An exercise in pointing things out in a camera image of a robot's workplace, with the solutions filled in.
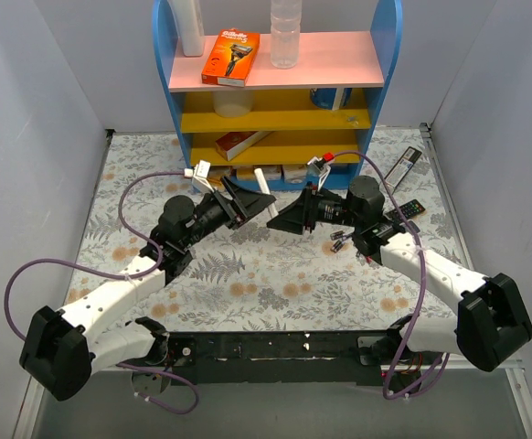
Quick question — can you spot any white bottle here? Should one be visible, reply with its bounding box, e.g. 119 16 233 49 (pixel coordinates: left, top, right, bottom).
173 0 205 57

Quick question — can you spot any white sponge pack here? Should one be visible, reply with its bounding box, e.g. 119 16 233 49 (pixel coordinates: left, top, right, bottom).
261 165 282 181

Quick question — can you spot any white translucent cup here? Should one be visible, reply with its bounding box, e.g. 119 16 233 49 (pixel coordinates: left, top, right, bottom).
212 91 254 118

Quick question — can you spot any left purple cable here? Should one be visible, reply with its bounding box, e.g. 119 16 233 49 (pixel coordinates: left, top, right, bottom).
4 169 193 343

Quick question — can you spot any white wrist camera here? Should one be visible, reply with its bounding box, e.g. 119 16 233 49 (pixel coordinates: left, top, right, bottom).
184 160 215 194
307 153 335 189

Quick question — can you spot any clear plastic bottle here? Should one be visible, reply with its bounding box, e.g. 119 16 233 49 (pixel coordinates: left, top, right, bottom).
271 0 303 69

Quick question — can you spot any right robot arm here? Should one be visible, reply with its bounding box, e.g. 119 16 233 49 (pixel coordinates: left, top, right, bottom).
299 176 532 371

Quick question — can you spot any cream sponge pack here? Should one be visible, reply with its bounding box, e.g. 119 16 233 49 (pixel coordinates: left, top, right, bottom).
282 165 307 184

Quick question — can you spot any black battery top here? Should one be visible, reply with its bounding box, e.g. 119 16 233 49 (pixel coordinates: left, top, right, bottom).
330 230 345 241

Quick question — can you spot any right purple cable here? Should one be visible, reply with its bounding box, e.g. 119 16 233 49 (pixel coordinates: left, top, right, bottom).
329 150 452 401

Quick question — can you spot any black TV remote control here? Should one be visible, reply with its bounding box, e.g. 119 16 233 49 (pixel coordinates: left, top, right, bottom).
384 199 426 222

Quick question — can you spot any yellow sponge pack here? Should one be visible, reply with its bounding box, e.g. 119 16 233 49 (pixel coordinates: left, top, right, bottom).
235 166 256 181

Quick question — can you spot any metal corner rail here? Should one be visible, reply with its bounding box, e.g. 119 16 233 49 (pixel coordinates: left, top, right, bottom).
419 123 434 151

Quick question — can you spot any red and silver long box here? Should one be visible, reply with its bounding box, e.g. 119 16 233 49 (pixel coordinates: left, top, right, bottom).
215 131 271 161

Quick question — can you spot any blue and yellow shelf unit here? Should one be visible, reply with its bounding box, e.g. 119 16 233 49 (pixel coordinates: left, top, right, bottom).
152 1 403 189

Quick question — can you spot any purple cable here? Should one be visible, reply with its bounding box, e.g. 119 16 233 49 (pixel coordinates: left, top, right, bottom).
4 169 193 343
329 150 452 401

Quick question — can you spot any black battery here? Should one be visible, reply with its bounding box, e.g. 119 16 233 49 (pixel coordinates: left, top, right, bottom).
330 230 345 241
331 241 344 253

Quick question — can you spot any orange razor box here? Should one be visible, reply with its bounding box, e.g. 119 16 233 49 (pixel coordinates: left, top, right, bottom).
201 28 261 88

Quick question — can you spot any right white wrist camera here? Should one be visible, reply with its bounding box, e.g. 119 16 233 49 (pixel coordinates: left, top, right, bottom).
307 153 335 189

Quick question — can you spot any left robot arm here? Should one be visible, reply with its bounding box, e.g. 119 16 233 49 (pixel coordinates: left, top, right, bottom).
19 177 275 401

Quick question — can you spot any black silver toothpaste box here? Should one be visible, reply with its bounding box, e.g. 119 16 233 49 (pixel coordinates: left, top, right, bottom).
385 147 422 191

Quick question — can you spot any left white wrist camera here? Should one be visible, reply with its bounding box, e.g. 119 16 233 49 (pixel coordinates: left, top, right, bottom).
184 160 215 194

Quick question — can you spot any white remote control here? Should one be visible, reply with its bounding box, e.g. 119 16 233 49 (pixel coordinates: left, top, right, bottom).
254 167 279 219

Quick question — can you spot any black base bar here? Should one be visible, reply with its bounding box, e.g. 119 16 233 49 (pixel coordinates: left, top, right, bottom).
156 329 401 386

